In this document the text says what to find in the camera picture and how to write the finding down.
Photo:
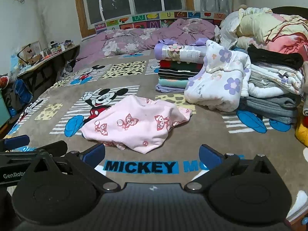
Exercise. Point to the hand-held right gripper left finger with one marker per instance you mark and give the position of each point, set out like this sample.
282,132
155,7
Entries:
95,153

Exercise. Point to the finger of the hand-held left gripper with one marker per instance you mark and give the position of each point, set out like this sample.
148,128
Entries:
54,147
15,141

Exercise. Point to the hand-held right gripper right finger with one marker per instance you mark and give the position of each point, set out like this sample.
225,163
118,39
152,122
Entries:
208,153

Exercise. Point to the pink printed garment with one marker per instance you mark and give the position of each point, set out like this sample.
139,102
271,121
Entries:
134,125

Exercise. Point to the folded dark grey clothes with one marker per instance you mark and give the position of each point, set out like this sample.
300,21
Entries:
269,109

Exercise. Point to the teal storage box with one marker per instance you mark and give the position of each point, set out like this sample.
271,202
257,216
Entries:
4,108

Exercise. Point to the blue bag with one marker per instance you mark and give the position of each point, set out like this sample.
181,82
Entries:
22,91

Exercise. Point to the red patterned cloth bundle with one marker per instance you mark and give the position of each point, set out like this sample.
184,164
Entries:
3,81

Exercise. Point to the white floral fleece pajama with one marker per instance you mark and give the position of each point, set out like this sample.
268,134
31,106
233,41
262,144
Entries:
216,84

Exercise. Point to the folded lavender garment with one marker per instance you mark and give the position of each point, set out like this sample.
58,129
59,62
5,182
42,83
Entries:
168,89

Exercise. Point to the folded teal garment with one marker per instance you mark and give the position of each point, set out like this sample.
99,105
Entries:
173,81

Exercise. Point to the dark cluttered desk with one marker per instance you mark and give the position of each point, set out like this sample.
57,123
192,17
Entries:
48,62

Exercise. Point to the folded black striped garment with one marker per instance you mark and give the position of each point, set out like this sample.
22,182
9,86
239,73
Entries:
178,73

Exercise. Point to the cartoon printed blanket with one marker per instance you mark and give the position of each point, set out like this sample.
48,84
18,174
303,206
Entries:
144,83

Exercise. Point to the black desk lamp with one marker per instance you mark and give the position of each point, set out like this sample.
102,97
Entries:
22,53

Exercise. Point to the yellow plush toy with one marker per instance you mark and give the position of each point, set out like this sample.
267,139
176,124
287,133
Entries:
302,132

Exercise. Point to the folded purple floral garment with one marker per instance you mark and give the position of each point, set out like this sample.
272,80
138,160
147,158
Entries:
190,54

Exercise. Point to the purple floral quilt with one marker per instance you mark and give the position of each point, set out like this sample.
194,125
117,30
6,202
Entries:
134,38

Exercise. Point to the pink quilt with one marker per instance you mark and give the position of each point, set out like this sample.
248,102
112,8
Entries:
286,47

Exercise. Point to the cream quilt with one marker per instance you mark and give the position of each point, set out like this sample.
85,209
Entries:
259,21

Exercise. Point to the colourful alphabet foam mat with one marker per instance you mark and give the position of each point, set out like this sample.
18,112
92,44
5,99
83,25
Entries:
149,20

